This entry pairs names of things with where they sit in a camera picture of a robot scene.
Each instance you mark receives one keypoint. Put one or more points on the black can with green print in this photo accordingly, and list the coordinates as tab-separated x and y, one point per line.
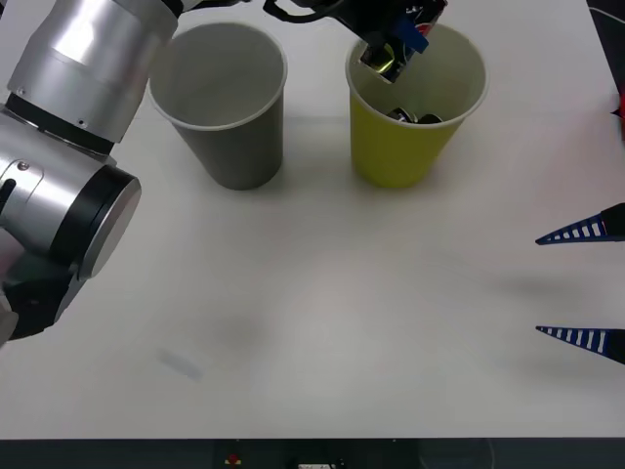
388	66

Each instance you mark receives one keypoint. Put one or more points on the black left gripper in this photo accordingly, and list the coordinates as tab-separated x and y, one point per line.
366	17

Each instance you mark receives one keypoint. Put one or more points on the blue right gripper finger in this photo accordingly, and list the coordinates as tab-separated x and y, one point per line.
610	342
610	227

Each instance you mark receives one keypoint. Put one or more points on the grey plastic waste bin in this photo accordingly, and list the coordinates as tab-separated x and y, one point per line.
244	146

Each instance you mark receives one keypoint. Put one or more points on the dark robot base panel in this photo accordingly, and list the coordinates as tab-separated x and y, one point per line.
122	454

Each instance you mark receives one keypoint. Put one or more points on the silver and black left arm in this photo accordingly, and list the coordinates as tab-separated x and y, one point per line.
88	73

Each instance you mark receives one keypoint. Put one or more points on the yellow-green plastic waste bin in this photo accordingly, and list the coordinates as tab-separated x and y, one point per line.
390	151

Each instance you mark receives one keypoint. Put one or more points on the red button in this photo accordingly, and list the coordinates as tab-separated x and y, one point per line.
232	459

